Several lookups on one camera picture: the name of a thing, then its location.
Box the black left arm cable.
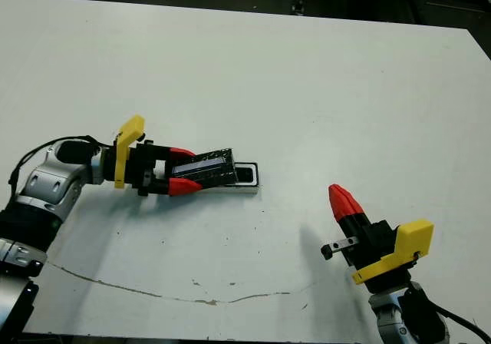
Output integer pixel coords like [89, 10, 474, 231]
[8, 134, 117, 191]

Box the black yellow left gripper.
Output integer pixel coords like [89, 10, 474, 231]
[114, 115, 204, 198]

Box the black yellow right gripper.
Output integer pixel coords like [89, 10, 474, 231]
[321, 184, 436, 294]

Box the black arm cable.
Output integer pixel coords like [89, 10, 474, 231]
[8, 134, 117, 191]
[412, 278, 491, 339]

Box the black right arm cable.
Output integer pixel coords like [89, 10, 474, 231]
[412, 278, 491, 339]

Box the white camera box base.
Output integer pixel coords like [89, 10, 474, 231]
[203, 162, 261, 197]

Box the black shiny box lid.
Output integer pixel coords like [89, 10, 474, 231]
[171, 147, 237, 190]

